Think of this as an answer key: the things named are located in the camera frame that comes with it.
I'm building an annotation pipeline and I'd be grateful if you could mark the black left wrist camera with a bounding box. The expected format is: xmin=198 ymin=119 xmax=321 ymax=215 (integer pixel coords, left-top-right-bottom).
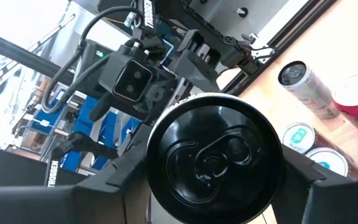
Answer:
xmin=98 ymin=45 xmax=154 ymax=103

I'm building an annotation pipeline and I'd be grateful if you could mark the black aluminium table frame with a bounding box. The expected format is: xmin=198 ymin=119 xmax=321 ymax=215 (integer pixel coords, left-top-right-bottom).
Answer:
xmin=0 ymin=0 xmax=338 ymax=96

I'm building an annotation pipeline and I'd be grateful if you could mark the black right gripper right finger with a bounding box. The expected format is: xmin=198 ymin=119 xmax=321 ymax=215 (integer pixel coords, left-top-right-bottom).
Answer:
xmin=270 ymin=144 xmax=358 ymax=224

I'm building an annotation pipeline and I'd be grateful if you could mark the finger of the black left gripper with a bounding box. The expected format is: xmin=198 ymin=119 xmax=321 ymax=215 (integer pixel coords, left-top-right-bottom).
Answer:
xmin=50 ymin=132 xmax=120 ymax=159
xmin=88 ymin=91 xmax=115 ymax=122

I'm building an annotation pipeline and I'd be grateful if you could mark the silver mounting plate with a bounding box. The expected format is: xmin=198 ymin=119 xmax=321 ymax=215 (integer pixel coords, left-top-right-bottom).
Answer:
xmin=250 ymin=46 xmax=276 ymax=63

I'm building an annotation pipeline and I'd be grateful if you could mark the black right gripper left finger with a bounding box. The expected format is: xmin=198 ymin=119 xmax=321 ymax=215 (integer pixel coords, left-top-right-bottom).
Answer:
xmin=0 ymin=126 xmax=155 ymax=224

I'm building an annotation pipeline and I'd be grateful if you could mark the red soda can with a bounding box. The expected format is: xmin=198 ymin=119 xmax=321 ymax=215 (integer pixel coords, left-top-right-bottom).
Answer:
xmin=331 ymin=72 xmax=358 ymax=118

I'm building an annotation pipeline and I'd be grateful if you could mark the silver blue slim can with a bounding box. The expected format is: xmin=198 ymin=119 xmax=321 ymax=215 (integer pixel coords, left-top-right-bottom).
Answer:
xmin=282 ymin=122 xmax=318 ymax=155
xmin=306 ymin=147 xmax=351 ymax=177

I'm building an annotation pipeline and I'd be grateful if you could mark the white tall Celsius can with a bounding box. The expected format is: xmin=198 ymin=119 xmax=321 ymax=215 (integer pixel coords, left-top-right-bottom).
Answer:
xmin=277 ymin=60 xmax=341 ymax=120
xmin=146 ymin=92 xmax=285 ymax=224

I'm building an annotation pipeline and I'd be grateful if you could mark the blue storage bin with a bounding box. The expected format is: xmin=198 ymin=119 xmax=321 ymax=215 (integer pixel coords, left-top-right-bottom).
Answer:
xmin=32 ymin=99 xmax=67 ymax=134
xmin=73 ymin=96 xmax=101 ymax=137
xmin=60 ymin=151 xmax=83 ymax=172

